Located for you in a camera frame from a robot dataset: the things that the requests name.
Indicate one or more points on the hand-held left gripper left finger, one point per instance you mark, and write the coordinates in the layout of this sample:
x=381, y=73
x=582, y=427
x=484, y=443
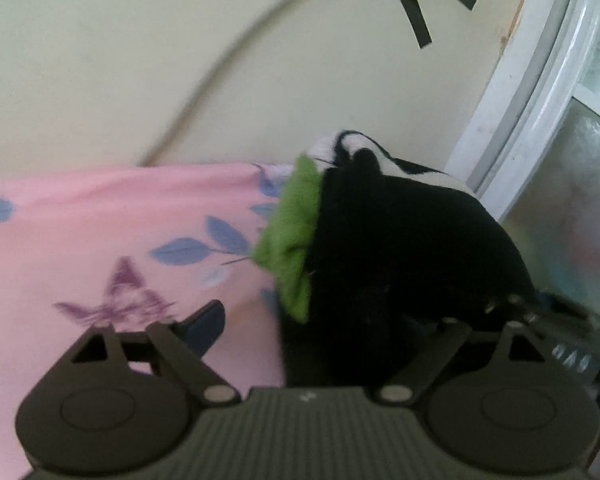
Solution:
x=206, y=327

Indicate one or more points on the white framed window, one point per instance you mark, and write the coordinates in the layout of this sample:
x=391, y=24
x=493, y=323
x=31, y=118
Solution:
x=555, y=135

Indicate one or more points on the black garment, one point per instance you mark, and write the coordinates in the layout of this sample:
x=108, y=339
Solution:
x=410, y=260

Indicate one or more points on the black and white cloth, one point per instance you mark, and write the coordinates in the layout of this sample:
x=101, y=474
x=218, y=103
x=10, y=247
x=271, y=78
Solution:
x=420, y=167

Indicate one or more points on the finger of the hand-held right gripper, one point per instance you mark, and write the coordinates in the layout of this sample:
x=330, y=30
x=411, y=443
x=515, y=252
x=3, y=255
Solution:
x=516, y=305

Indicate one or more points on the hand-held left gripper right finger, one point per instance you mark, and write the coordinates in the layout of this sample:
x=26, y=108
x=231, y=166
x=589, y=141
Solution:
x=442, y=347

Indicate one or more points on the green cloth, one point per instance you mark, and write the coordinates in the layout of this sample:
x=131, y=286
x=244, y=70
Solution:
x=292, y=240

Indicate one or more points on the pink floral bedsheet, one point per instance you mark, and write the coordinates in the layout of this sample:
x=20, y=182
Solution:
x=90, y=230

